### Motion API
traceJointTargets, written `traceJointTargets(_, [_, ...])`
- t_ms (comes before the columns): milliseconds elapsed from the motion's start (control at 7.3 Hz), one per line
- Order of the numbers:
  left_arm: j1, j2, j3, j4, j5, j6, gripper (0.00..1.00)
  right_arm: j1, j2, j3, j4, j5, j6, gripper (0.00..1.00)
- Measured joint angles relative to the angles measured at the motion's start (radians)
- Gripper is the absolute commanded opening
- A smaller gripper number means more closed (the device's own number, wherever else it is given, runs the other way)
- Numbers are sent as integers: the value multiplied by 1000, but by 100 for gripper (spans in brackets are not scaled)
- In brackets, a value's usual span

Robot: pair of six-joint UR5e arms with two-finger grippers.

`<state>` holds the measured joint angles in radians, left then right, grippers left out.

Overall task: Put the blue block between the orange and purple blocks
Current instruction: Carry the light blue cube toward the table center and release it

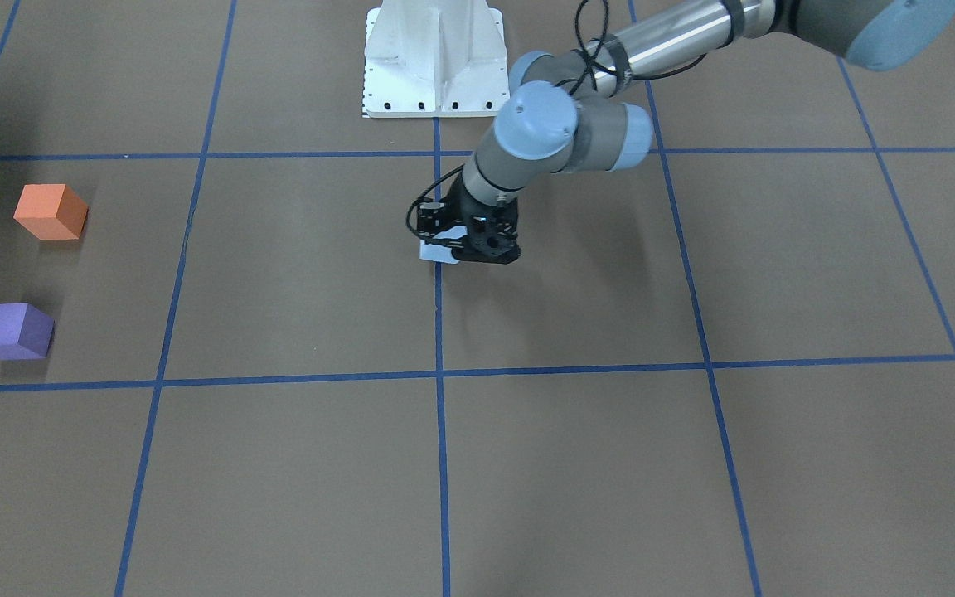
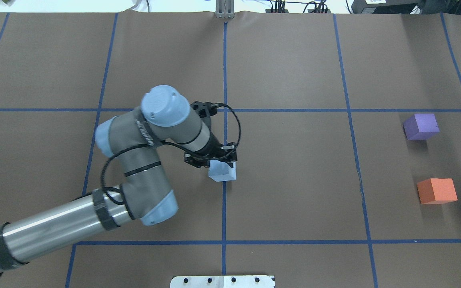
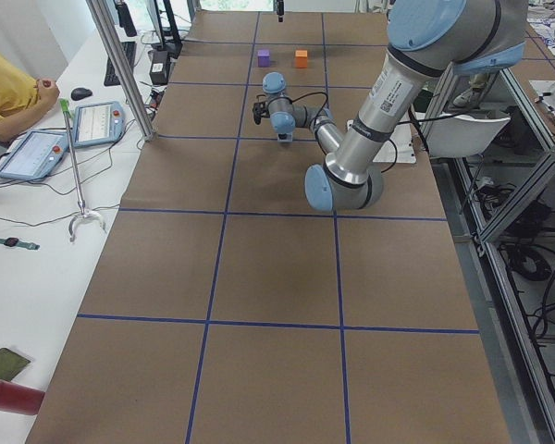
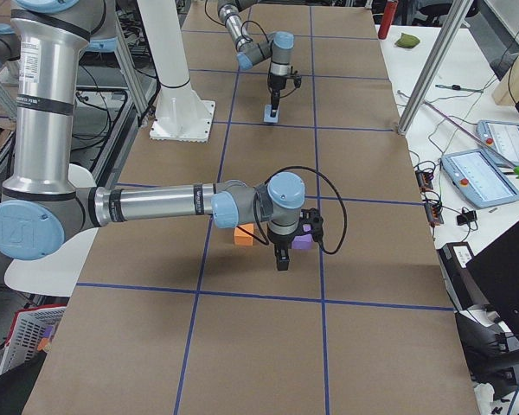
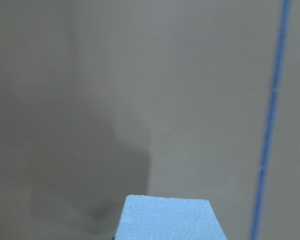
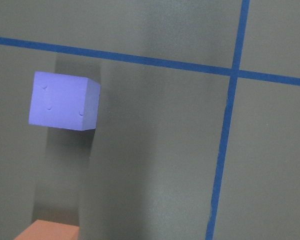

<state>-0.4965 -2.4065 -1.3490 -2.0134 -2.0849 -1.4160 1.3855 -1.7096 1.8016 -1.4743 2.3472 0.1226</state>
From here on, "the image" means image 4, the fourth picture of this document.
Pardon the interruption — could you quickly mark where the red fire extinguisher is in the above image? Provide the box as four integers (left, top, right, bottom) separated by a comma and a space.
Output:
377, 0, 399, 40

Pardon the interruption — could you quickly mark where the near blue teach pendant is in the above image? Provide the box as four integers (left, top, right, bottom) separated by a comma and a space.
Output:
441, 149, 519, 208

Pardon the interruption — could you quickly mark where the blue teach pendant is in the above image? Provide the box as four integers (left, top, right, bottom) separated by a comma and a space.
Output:
477, 120, 519, 167
441, 149, 519, 208

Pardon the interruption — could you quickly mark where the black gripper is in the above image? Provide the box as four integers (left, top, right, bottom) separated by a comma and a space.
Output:
267, 224, 298, 271
267, 73, 286, 115

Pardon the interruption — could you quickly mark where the white plastic basket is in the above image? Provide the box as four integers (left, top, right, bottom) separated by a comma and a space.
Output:
0, 304, 67, 375

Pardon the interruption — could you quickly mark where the aluminium frame post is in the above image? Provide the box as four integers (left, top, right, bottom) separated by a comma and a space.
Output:
397, 0, 472, 136

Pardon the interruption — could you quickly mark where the black laptop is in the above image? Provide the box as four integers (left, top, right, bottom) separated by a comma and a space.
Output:
467, 221, 519, 335

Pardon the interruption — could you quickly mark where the far blue teach pendant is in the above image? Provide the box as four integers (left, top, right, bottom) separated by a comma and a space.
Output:
477, 120, 519, 167

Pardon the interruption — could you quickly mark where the purple foam block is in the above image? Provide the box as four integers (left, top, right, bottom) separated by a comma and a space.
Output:
292, 224, 313, 251

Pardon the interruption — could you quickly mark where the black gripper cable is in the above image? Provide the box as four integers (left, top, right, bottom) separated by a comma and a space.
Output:
240, 167, 348, 255
204, 0, 303, 100

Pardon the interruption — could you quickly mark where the white side table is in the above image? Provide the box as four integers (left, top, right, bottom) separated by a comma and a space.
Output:
381, 26, 519, 253

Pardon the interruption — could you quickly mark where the light blue foam block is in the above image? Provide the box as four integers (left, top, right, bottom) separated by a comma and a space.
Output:
263, 105, 279, 124

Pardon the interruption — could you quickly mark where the orange foam block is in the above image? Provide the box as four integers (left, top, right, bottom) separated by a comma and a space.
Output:
234, 223, 255, 246

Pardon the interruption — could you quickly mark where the green bean bag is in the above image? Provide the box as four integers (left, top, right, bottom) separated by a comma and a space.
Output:
394, 33, 420, 49

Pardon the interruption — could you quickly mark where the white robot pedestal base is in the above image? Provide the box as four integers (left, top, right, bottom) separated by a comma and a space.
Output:
138, 0, 215, 143

